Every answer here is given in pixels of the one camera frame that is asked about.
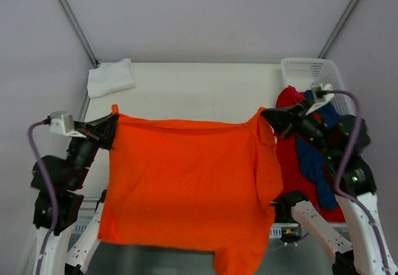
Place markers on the magenta garment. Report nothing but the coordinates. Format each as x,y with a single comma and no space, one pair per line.
300,95

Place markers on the blue t shirt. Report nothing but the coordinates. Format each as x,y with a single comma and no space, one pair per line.
317,169

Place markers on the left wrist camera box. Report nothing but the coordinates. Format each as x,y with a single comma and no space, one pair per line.
62,123

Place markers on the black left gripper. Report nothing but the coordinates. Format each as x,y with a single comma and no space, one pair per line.
97,134

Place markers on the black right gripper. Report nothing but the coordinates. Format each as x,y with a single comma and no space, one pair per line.
292,121

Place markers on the orange t shirt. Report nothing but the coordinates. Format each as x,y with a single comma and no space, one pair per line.
197,185

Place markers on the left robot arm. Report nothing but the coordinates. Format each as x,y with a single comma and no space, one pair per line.
57,180

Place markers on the white folded t shirt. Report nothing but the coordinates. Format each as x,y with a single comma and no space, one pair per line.
109,78

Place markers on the white plastic basket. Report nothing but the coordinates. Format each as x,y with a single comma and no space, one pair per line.
305,73

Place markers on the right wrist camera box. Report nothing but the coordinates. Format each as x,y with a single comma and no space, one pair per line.
318,97

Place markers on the white slotted cable duct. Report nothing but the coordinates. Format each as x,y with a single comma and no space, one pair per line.
276,230

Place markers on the red t shirt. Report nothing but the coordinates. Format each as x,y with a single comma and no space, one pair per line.
292,178

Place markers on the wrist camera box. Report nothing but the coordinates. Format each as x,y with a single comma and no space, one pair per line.
318,97
62,123

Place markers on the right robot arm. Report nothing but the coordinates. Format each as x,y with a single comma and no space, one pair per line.
338,136

